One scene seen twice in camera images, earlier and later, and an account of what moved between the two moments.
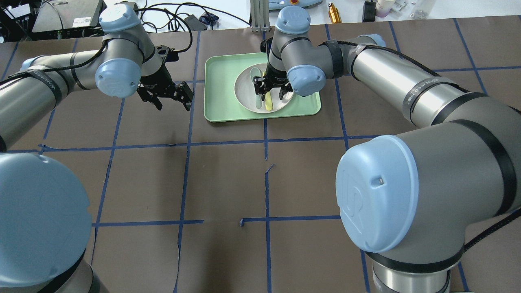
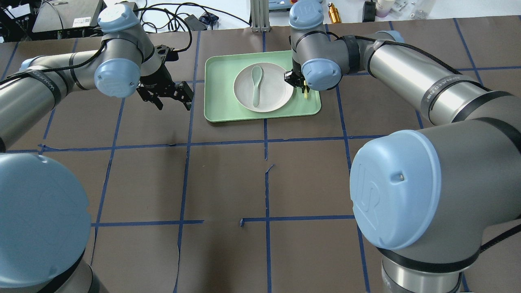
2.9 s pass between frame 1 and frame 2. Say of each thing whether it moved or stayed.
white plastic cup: stayed
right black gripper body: moved
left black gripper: stayed
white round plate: stayed
